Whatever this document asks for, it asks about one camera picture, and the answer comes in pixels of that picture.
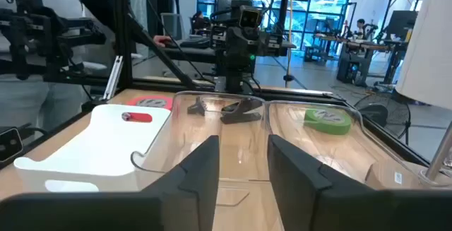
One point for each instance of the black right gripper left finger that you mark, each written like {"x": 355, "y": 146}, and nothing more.
{"x": 190, "y": 195}

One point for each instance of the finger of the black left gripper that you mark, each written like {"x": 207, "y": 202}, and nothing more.
{"x": 219, "y": 36}
{"x": 277, "y": 45}

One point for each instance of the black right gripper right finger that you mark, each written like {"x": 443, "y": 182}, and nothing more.
{"x": 303, "y": 202}

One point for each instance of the black stapler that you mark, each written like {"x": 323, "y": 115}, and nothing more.
{"x": 240, "y": 115}

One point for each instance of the green tape roll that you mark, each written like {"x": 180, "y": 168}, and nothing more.
{"x": 328, "y": 125}

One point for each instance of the red tape roll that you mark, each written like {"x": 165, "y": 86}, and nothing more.
{"x": 152, "y": 102}

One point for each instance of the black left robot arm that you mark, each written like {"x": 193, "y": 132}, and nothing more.
{"x": 234, "y": 79}

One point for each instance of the thin yellow pole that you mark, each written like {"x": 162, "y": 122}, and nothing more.
{"x": 290, "y": 40}

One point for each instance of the black keyboard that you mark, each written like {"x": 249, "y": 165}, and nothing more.
{"x": 196, "y": 42}

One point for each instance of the person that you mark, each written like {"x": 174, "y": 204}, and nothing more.
{"x": 197, "y": 22}
{"x": 361, "y": 28}
{"x": 24, "y": 100}

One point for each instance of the black desk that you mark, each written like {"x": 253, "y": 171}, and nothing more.
{"x": 197, "y": 52}

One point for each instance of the grey monitor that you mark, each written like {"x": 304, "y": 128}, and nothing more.
{"x": 172, "y": 26}

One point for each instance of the person's hand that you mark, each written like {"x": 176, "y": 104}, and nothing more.
{"x": 161, "y": 41}

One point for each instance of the clear plastic bin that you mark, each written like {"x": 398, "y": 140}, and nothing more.
{"x": 197, "y": 132}
{"x": 353, "y": 153}

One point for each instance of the wooden workbench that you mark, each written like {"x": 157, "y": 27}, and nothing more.
{"x": 356, "y": 44}

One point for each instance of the black computer tower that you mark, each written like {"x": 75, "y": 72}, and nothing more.
{"x": 353, "y": 70}

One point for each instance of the white plastic bin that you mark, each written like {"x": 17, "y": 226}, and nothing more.
{"x": 106, "y": 146}

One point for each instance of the silver aluminium bar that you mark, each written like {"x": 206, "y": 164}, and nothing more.
{"x": 113, "y": 77}

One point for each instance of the black floor fan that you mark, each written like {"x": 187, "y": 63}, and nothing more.
{"x": 385, "y": 118}

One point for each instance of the black monitor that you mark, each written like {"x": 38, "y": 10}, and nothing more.
{"x": 402, "y": 24}

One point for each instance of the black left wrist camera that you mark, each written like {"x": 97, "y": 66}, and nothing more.
{"x": 250, "y": 17}

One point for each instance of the black aluminium table frame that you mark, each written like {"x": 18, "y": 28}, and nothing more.
{"x": 121, "y": 29}

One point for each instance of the black table-level camera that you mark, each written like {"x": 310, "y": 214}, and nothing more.
{"x": 10, "y": 145}

